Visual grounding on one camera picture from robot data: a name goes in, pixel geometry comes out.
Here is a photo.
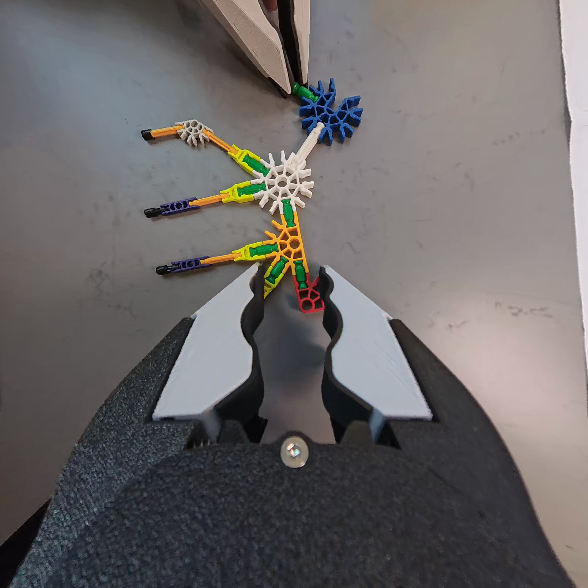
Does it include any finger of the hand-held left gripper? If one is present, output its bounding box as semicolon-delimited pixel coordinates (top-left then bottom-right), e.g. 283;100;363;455
277;0;311;87
198;0;296;97

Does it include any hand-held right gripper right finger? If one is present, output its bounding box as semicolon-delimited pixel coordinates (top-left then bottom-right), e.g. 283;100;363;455
319;266;435;445

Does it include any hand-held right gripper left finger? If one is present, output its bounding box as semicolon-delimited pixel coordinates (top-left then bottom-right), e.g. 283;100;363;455
152;264;268;442

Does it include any blue snowflake connector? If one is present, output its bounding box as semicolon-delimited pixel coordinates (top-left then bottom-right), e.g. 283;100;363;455
299;77;364;146

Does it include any multicoloured construction toy model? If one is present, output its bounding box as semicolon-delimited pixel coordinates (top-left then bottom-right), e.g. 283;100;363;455
141;118;328;314

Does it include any grey desk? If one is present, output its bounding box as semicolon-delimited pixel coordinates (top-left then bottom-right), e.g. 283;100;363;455
0;0;588;588

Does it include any white instruction sheet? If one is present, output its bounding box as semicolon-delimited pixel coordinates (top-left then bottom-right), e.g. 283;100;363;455
558;0;588;364

